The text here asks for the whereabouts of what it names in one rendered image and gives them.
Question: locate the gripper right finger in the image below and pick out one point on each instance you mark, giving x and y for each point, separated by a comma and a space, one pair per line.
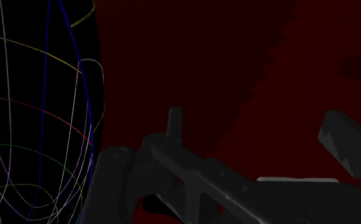
351, 145

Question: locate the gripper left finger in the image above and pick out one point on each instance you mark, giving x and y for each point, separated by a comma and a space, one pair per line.
174, 161

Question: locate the black object with coloured lines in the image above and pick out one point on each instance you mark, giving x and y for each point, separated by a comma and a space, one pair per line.
28, 118

